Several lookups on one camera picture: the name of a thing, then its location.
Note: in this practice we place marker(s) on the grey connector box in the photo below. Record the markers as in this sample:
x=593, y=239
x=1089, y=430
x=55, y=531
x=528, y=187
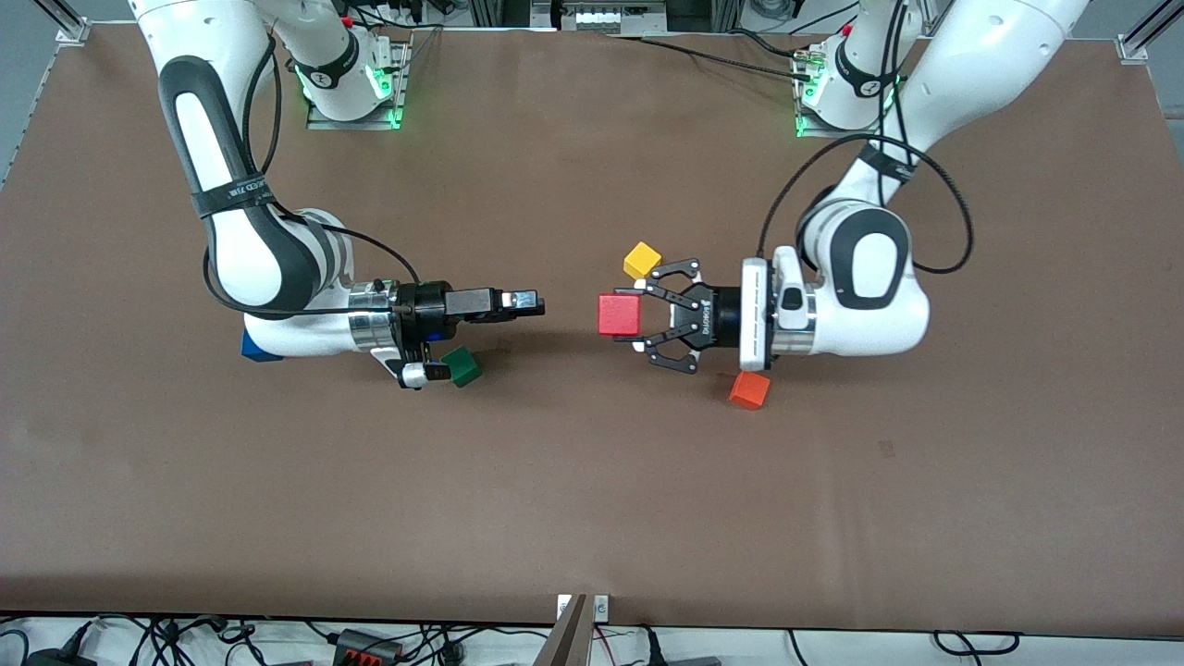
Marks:
x=606, y=17

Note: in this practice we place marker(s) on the black box orange connectors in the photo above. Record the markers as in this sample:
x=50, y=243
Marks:
x=365, y=645

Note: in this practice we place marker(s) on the orange cube block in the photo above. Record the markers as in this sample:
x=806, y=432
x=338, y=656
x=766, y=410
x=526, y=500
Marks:
x=749, y=392

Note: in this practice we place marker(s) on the green cube block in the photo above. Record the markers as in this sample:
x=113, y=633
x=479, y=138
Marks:
x=465, y=370

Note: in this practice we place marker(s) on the yellow cube block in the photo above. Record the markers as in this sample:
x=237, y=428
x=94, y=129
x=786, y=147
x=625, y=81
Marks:
x=638, y=257

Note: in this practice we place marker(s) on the brown wooden slat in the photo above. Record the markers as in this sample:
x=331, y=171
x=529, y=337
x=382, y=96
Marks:
x=566, y=638

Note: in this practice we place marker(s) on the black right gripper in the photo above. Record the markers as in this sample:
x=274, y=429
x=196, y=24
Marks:
x=427, y=302

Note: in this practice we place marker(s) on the black power adapter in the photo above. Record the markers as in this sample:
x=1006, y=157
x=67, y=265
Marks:
x=55, y=659

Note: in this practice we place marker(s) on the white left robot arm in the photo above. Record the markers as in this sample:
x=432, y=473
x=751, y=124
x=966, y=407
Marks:
x=980, y=55

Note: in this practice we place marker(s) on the small white bracket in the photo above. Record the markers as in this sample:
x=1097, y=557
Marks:
x=601, y=607
x=563, y=606

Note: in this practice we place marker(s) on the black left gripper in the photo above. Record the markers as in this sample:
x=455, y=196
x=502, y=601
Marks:
x=723, y=317

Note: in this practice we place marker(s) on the blue cube block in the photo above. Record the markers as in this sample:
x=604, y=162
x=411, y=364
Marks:
x=254, y=351

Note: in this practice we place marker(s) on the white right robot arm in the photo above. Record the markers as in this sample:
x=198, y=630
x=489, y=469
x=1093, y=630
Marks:
x=231, y=250

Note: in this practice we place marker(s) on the red cube block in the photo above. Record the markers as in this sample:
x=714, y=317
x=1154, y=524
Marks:
x=620, y=315

